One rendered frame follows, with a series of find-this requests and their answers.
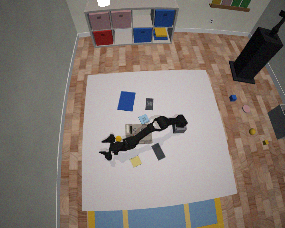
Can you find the beige desk phone faceplate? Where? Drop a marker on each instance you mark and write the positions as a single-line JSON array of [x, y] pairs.
[[133, 129]]

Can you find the light blue sticky note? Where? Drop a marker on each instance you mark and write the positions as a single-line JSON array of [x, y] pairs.
[[144, 119]]

